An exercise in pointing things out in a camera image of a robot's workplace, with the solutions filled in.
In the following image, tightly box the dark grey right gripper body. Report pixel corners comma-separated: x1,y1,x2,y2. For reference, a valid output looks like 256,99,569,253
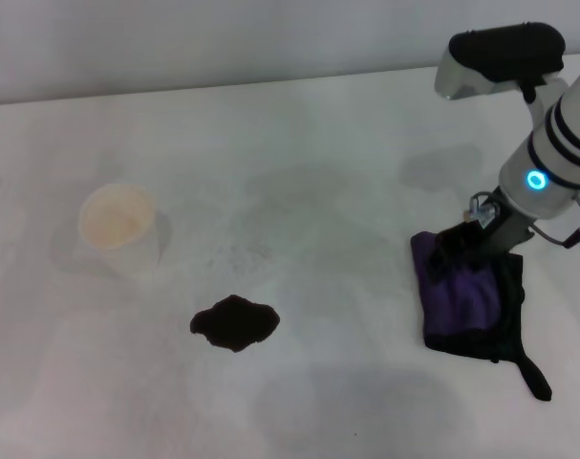
461,186,539,262

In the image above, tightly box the black water stain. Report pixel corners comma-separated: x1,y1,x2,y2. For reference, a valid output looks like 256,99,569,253
189,294,282,354

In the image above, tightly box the black and white wrist camera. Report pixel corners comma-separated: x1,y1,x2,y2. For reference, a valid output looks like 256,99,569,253
434,20,568,103

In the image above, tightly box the purple rag with black trim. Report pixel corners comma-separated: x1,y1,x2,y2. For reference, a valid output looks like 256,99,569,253
409,229,553,403

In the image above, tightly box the white paper cup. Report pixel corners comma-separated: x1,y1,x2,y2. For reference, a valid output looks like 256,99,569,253
77,183,164,284

